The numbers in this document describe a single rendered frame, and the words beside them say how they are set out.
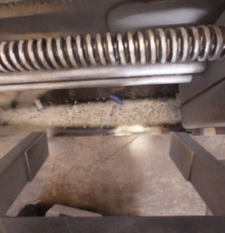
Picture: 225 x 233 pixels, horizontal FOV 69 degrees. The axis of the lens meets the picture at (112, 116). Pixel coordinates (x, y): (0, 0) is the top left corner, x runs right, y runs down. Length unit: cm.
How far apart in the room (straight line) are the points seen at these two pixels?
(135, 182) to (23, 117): 63
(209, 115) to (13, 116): 56
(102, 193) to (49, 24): 83
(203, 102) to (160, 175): 70
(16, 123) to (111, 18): 46
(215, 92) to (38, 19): 28
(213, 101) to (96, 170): 77
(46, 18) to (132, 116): 34
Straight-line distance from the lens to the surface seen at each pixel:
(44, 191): 106
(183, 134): 17
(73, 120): 53
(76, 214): 91
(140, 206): 98
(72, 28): 32
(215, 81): 26
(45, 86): 35
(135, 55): 21
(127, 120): 51
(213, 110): 26
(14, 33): 36
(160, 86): 54
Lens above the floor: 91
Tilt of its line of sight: 81 degrees down
